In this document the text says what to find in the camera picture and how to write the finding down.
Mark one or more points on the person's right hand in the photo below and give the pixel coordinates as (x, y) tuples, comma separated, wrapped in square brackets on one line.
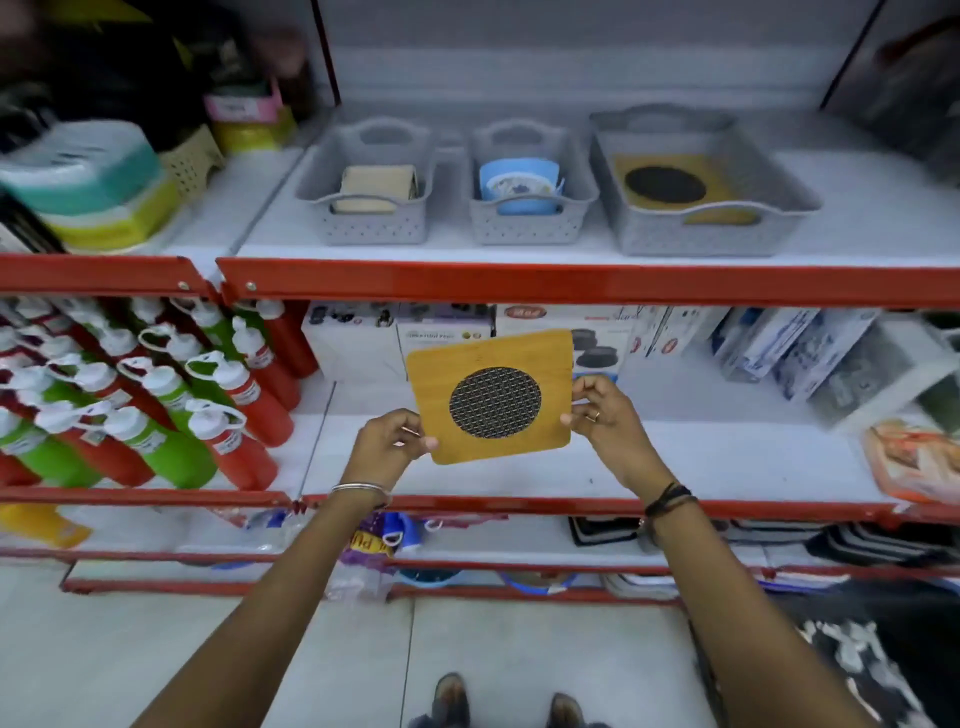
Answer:
[(619, 435)]

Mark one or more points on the person's left hand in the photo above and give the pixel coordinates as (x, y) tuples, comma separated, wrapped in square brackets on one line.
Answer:
[(379, 454)]

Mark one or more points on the person's right thumb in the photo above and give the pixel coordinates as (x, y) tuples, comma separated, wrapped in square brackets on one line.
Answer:
[(576, 422)]

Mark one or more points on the person's left thumb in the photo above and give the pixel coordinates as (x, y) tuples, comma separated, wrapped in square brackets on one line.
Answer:
[(421, 445)]

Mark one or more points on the wooden trivet with black mesh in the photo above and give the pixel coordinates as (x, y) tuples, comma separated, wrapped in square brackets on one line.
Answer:
[(442, 390), (667, 184)]

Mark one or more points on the person's right forearm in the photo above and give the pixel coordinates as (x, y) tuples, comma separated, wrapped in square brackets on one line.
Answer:
[(742, 622)]

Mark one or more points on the person's left forearm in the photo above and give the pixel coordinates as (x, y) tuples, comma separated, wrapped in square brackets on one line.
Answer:
[(262, 622)]

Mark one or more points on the silver bangle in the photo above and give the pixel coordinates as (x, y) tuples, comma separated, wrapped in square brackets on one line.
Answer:
[(361, 488)]

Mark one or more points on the white cookware box red label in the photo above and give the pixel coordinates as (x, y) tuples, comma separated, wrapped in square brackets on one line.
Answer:
[(600, 337)]

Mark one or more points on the purple yellow packet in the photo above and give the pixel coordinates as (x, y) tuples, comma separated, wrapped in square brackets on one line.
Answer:
[(367, 541)]

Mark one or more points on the black thread wristband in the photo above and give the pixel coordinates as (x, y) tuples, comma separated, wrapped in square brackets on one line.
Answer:
[(667, 499)]

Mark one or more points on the white box with grey top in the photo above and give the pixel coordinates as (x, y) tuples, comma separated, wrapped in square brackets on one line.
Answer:
[(442, 326)]

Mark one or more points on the white box with black print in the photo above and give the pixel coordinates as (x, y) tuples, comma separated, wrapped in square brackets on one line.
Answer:
[(349, 341)]

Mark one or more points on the blue plastic bowl rim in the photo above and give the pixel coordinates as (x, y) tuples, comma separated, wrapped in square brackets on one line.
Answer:
[(427, 576)]

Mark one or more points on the white carton with red mark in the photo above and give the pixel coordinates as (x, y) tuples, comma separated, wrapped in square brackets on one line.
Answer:
[(671, 330)]

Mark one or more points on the red and white shelf rack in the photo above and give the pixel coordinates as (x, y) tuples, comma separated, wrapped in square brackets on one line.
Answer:
[(525, 283)]

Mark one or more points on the clear plastic packet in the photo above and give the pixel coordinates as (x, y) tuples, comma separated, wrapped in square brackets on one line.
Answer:
[(262, 525)]

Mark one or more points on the white blue printed carton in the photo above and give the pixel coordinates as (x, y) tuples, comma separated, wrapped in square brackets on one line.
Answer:
[(821, 352), (757, 341)]

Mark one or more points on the small grey plastic basket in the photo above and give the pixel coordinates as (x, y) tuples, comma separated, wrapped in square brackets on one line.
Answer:
[(525, 225), (375, 217)]

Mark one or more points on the large grey plastic basket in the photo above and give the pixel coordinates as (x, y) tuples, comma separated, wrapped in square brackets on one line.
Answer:
[(697, 232)]

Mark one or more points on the blue plastic bowl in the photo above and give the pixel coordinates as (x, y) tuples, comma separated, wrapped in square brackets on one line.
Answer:
[(517, 184)]

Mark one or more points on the person's left shoe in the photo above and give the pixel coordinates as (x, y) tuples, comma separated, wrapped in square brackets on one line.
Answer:
[(450, 701)]

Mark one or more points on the person's shoe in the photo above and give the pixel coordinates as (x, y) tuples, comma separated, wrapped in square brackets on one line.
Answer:
[(566, 712), (450, 701)]

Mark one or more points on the beige square trivet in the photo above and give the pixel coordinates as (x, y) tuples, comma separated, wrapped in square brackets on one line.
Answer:
[(375, 184)]

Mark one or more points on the group of red green bottles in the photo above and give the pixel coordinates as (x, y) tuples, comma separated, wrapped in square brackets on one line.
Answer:
[(150, 397)]

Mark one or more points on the person's right shoe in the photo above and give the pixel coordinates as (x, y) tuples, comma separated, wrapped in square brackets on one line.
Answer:
[(566, 712)]

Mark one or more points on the clear plastic box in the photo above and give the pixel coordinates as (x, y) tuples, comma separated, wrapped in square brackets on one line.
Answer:
[(877, 375)]

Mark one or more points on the stack of black white mats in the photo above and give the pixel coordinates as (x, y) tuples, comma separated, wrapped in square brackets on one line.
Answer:
[(885, 544)]

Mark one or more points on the orange food print packet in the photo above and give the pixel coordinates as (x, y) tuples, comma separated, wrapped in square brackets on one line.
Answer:
[(911, 457)]

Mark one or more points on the yellow plastic container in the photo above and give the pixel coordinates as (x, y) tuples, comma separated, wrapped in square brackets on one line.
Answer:
[(251, 133)]

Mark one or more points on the beige perforated basket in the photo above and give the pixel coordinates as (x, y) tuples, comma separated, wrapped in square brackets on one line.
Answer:
[(191, 161)]

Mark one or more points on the pink plastic box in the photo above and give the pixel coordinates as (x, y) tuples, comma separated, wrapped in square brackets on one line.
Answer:
[(244, 105)]

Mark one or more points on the yellow bottle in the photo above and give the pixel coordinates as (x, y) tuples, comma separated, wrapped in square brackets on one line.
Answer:
[(41, 523)]

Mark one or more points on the black white patterned garment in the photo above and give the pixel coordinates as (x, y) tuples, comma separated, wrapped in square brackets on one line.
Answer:
[(885, 660)]

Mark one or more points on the stack of pastel plastic containers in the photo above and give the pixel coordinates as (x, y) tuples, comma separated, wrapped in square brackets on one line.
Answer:
[(90, 187)]

